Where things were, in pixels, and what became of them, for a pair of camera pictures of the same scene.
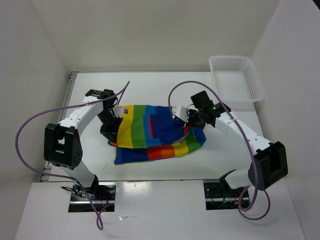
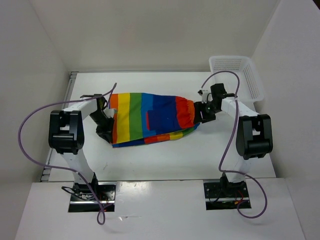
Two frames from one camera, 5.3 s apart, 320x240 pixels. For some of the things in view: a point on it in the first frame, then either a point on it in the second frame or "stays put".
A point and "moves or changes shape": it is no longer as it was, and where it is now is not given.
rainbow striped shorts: [147, 132] moves or changes shape
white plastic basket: [235, 79] stays put
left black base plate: [103, 195] stays put
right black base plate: [218, 195] stays put
